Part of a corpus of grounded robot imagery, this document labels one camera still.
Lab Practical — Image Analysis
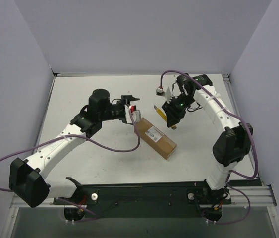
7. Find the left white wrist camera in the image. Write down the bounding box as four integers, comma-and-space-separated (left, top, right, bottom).
124, 105, 141, 124

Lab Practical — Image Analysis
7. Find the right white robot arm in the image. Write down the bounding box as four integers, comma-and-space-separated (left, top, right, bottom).
156, 73, 253, 191

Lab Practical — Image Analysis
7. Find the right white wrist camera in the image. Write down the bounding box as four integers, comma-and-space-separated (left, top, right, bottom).
156, 87, 173, 104

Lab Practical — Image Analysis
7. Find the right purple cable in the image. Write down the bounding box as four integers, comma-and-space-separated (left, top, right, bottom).
158, 70, 258, 225

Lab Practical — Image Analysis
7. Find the brown cardboard express box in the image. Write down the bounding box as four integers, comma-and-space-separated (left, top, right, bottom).
136, 118, 177, 160

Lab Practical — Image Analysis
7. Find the purple cable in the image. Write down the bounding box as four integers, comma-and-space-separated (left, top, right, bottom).
0, 105, 141, 223
158, 70, 258, 225

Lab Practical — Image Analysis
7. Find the aluminium frame rail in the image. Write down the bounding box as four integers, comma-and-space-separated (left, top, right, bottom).
10, 186, 278, 209

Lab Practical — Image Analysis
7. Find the yellow utility knife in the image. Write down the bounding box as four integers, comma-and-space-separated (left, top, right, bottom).
154, 105, 167, 122

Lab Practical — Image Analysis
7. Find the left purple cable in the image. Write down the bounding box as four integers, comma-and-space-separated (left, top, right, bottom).
0, 105, 141, 223

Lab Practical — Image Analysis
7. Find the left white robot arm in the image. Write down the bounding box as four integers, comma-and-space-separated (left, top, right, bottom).
9, 89, 141, 208

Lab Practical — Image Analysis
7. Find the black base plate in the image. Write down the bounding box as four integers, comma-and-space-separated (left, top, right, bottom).
53, 181, 231, 220

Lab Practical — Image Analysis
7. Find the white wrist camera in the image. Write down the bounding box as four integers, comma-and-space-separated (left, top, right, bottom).
156, 87, 173, 104
124, 105, 141, 124

